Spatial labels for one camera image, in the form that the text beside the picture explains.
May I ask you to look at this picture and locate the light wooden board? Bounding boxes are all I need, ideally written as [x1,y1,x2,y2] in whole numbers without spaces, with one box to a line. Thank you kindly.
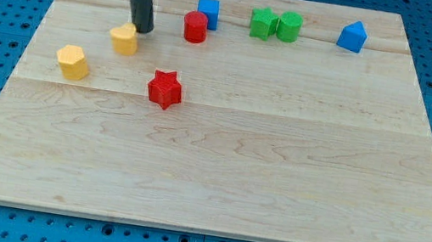
[0,0,432,242]

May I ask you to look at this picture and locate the red star block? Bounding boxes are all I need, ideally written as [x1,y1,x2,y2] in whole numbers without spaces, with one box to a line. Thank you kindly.
[148,70,182,110]

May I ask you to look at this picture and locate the red cylinder block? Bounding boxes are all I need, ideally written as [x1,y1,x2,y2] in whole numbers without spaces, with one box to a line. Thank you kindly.
[183,11,208,43]

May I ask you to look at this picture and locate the green star block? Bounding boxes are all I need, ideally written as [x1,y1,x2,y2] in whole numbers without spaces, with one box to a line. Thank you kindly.
[249,8,279,41]

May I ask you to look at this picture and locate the blue cube block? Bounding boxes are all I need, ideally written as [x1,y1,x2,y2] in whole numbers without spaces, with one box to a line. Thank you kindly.
[197,0,221,31]

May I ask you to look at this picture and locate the green cylinder block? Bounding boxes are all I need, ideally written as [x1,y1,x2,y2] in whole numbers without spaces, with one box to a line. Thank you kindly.
[276,11,303,43]

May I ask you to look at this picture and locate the yellow heart block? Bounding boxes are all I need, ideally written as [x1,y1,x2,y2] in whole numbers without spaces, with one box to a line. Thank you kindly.
[109,22,138,56]

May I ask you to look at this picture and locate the yellow hexagon block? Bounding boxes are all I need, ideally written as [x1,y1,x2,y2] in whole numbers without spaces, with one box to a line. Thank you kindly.
[56,44,90,81]

